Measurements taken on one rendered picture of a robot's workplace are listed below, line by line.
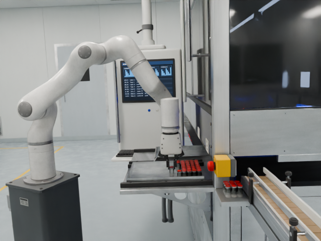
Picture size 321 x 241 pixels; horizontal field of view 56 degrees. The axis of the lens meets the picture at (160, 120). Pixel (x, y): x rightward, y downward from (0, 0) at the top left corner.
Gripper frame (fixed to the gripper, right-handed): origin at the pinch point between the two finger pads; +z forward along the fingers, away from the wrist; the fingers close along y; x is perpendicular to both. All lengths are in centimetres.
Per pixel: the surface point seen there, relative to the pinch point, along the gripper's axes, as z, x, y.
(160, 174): 5.6, -3.1, 5.6
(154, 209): 94, -158, 16
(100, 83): -33, -537, 142
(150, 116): -13, -84, 13
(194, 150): 5, -48, -16
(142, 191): 6.4, 16.3, 12.9
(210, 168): -5.3, 25.3, -14.7
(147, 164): 3.6, -14.3, 12.3
